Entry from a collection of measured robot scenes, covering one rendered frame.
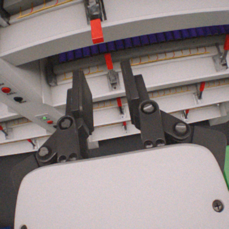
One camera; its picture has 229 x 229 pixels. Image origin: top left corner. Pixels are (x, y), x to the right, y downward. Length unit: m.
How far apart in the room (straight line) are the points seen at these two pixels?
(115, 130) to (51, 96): 0.42
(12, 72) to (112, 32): 0.18
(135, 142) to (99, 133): 0.22
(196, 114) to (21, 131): 0.73
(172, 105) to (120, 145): 0.42
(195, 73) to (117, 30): 0.25
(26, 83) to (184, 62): 0.35
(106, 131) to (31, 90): 0.49
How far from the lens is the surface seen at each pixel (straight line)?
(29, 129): 0.71
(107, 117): 0.61
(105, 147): 0.96
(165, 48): 0.44
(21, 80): 0.36
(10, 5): 0.32
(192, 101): 0.65
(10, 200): 1.18
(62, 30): 0.28
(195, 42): 0.47
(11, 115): 0.52
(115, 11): 0.28
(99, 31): 0.21
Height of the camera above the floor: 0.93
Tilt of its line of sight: 68 degrees down
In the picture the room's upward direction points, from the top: 21 degrees counter-clockwise
